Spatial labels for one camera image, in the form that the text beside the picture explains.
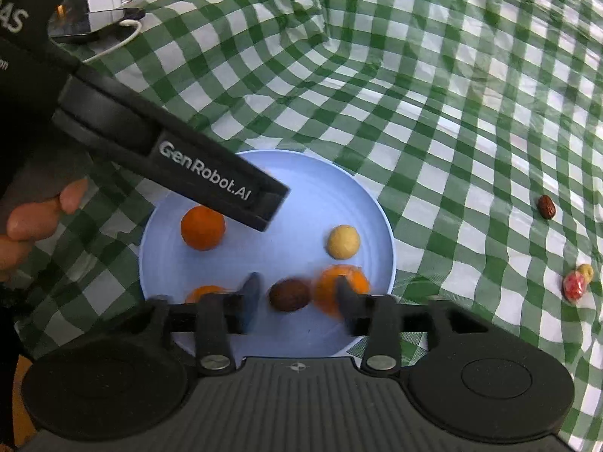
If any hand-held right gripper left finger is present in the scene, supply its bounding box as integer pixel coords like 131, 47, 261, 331
110, 272, 262, 374

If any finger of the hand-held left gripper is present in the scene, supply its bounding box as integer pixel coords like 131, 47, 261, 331
141, 118, 289, 233

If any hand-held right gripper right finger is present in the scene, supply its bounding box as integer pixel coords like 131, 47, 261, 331
334, 275, 500, 373

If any shiny mandarin orange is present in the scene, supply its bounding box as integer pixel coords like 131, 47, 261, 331
312, 265, 371, 317

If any dark brown jujube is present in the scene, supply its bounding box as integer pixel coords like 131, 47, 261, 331
268, 279, 312, 313

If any blue plate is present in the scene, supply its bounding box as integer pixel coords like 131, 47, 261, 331
138, 150, 396, 359

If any pale yellow round fruit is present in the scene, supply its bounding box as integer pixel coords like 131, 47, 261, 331
327, 224, 362, 260

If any person's left hand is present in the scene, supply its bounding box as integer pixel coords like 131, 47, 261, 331
0, 178, 90, 283

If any black smartphone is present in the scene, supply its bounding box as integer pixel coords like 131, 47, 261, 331
47, 7, 147, 44

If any green checkered tablecloth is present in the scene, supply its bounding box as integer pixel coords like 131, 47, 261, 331
14, 0, 603, 448

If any red wrapped fruit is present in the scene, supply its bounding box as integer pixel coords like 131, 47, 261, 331
562, 272, 589, 303

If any white charging cable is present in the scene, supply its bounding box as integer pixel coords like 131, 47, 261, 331
84, 18, 144, 64

